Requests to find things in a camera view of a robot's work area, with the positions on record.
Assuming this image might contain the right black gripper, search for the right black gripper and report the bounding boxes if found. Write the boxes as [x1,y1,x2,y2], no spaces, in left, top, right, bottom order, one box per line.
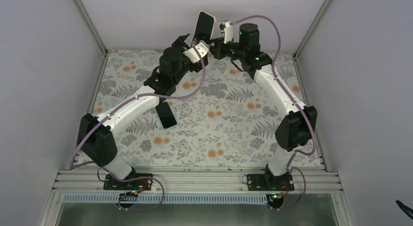
[204,37,246,60]

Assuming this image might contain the beige phone case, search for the beige phone case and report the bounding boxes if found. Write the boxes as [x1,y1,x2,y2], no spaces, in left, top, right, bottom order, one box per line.
[192,11,217,44]

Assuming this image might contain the black phone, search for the black phone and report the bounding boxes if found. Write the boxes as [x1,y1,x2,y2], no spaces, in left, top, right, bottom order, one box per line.
[155,102,178,130]

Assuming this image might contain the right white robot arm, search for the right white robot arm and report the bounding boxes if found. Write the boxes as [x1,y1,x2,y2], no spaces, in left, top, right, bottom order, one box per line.
[210,21,318,190]

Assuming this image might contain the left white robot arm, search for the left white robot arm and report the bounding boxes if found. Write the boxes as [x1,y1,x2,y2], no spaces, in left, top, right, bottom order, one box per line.
[76,35,209,189]

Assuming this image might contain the floral patterned table mat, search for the floral patterned table mat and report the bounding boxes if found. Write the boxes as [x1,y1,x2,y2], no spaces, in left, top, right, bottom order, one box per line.
[93,50,302,168]

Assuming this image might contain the black object at corner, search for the black object at corner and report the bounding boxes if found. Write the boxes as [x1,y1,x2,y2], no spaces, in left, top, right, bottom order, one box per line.
[395,200,413,220]

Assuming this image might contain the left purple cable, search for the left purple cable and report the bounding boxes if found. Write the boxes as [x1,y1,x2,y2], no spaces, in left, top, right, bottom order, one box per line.
[69,47,207,183]

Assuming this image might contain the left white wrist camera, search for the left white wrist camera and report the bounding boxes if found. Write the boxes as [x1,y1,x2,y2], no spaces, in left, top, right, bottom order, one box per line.
[183,40,209,63]

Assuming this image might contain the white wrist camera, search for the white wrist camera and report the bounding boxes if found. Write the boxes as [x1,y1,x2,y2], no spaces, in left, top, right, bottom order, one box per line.
[219,20,234,44]
[183,40,209,63]

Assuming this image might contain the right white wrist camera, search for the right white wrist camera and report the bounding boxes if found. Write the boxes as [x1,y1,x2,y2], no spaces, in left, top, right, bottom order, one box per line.
[219,20,234,44]

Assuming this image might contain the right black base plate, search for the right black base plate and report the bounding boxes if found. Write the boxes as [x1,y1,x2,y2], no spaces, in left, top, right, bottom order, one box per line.
[246,173,295,191]

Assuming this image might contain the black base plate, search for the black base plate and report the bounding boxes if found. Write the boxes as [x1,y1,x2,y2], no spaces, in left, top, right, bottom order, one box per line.
[246,173,295,191]
[103,174,152,191]

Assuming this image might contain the aluminium rail frame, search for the aluminium rail frame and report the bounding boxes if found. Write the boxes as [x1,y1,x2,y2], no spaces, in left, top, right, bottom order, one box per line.
[40,166,354,226]

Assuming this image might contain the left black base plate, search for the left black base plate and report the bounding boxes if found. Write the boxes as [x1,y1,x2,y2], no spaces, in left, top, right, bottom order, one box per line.
[103,174,152,191]

